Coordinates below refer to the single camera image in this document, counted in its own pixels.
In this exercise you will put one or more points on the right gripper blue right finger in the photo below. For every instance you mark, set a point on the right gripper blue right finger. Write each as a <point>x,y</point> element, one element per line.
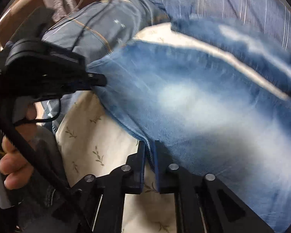
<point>165,182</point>

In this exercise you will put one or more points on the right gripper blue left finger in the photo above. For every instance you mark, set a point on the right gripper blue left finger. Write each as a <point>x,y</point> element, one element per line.
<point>135,180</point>

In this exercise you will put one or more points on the blue denim jeans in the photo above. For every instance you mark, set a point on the blue denim jeans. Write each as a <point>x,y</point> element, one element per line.
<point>268,195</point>

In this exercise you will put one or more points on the person left hand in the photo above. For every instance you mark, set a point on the person left hand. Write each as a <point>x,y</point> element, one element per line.
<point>13,165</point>

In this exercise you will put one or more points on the cream leaf-print blanket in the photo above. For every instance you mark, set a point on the cream leaf-print blanket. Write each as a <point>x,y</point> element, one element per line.
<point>97,150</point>

